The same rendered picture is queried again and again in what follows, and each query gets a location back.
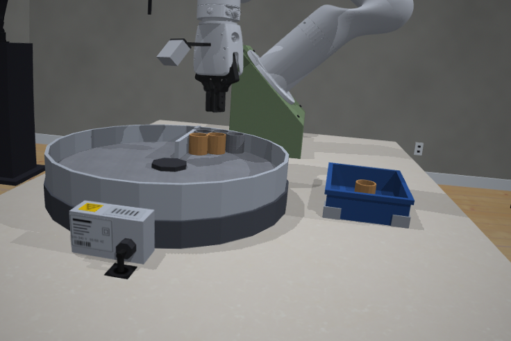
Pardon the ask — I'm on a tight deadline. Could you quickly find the bronze bushing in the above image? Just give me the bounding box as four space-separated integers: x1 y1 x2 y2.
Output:
208 133 226 155
189 133 208 156
354 180 376 194

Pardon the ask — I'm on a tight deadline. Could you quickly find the blue open-top crate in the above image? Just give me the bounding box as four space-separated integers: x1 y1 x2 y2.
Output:
322 163 414 228

